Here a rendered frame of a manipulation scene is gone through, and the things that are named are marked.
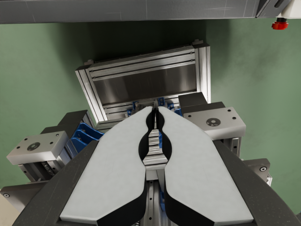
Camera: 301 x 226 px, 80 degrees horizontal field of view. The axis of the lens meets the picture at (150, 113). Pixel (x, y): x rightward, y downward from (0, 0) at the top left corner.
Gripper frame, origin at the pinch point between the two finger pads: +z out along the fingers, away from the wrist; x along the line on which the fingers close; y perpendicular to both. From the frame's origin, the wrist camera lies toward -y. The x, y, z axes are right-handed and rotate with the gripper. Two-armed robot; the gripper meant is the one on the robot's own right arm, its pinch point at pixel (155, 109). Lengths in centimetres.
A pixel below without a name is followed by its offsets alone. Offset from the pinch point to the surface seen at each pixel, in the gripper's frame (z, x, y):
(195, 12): 28.2, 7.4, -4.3
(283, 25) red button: 41, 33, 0
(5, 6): 28.2, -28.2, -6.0
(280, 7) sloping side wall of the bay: 26.5, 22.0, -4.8
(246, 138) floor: 123, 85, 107
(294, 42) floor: 123, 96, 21
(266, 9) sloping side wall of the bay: 26.7, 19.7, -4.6
